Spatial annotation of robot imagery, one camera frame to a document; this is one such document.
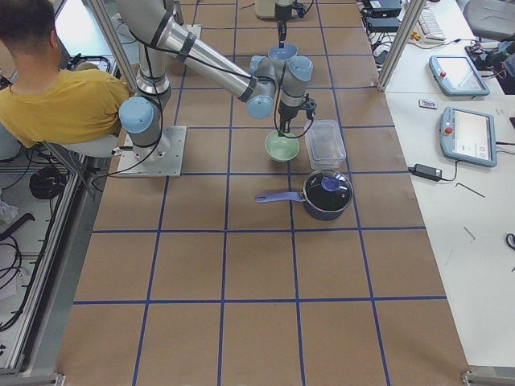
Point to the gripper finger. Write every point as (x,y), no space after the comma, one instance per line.
(282,30)

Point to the dark blue saucepan with lid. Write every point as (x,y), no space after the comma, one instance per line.
(326,194)

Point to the white keyboard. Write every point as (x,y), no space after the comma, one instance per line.
(428,28)

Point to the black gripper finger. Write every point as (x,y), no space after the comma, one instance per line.
(283,128)

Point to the teach pendant far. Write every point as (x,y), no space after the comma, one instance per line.
(457,76)

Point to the teach pendant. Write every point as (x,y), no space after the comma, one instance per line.
(457,76)
(468,136)

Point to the silver cream toaster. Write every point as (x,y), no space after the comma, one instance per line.
(265,9)

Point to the person in yellow shirt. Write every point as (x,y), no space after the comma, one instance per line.
(47,103)

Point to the aluminium frame post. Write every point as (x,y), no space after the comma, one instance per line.
(409,20)

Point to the black power adapter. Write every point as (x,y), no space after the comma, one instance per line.
(426,172)

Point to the green bowl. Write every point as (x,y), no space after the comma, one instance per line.
(280,148)

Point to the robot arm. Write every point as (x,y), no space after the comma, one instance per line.
(271,87)

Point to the clear plastic food container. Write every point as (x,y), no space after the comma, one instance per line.
(325,145)

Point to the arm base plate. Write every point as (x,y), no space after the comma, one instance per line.
(195,29)
(164,160)

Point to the teach pendant near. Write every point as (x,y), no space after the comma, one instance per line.
(468,136)

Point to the blue bowl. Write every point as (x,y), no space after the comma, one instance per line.
(283,52)

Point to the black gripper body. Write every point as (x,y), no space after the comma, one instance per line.
(282,10)
(288,111)

